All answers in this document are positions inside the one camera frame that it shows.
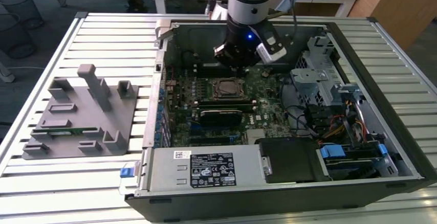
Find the black RAM slot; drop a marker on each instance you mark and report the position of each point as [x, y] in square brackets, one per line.
[205, 68]
[205, 73]

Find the green motherboard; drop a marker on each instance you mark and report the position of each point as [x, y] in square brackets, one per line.
[273, 111]

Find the black open PC case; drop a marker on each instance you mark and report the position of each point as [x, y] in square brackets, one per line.
[239, 203]

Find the grey furniture foot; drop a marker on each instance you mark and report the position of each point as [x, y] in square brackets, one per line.
[7, 75]

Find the black RAM stick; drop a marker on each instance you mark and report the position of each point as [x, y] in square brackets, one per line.
[225, 102]
[225, 107]

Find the blue case latch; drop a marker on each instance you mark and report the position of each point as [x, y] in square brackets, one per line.
[126, 172]

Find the black expansion slot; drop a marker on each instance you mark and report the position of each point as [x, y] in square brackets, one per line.
[208, 140]

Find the green RAM stick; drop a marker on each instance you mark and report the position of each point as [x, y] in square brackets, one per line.
[78, 130]

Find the silver CPU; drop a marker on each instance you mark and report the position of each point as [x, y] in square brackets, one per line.
[232, 87]

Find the grey parts rack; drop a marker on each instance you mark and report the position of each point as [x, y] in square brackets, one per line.
[86, 121]

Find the grey card retention latch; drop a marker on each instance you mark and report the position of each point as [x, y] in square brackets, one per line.
[162, 28]

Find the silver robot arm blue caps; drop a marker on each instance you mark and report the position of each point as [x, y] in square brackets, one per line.
[249, 1]

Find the silver power supply unit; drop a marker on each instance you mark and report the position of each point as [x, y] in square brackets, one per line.
[164, 167]

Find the round coin battery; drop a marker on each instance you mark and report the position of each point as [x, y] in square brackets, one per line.
[265, 74]

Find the silver chipset heatsink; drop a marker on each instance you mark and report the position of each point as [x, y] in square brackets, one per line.
[256, 135]

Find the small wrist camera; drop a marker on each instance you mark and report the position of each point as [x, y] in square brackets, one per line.
[220, 51]

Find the black expansion card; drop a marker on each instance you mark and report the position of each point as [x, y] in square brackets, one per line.
[220, 117]

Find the wooden cabinet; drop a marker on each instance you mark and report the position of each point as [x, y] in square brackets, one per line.
[407, 4]

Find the large white wrist camera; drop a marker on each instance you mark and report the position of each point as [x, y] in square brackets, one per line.
[272, 47]

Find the silver drive cage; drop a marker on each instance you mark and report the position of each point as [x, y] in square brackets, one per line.
[308, 80]

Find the blue disk carrier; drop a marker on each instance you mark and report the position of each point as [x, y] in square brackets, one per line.
[334, 152]

